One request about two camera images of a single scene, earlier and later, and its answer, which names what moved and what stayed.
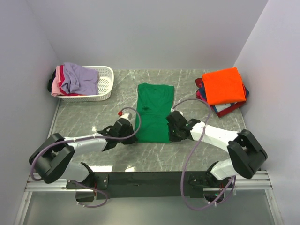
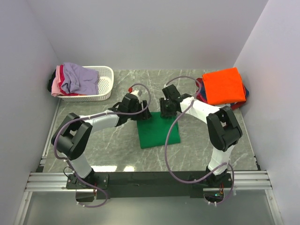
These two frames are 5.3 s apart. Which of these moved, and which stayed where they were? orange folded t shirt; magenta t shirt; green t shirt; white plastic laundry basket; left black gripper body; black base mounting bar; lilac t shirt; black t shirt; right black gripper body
Moved: green t shirt; left black gripper body; right black gripper body
Stayed: white plastic laundry basket; orange folded t shirt; black base mounting bar; black t shirt; lilac t shirt; magenta t shirt
